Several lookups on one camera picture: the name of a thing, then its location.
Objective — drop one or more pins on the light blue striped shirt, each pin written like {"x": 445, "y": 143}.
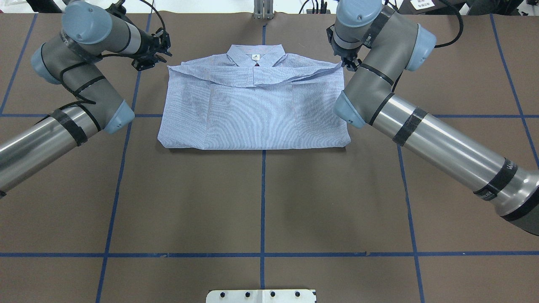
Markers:
{"x": 253, "y": 97}

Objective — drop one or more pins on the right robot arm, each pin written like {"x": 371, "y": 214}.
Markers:
{"x": 377, "y": 43}

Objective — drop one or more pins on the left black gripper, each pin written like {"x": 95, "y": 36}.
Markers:
{"x": 147, "y": 43}

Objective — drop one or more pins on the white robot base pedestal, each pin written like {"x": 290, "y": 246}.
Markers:
{"x": 262, "y": 296}

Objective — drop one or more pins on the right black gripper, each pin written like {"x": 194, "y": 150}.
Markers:
{"x": 350, "y": 63}

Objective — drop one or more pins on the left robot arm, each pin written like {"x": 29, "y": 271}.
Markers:
{"x": 89, "y": 34}

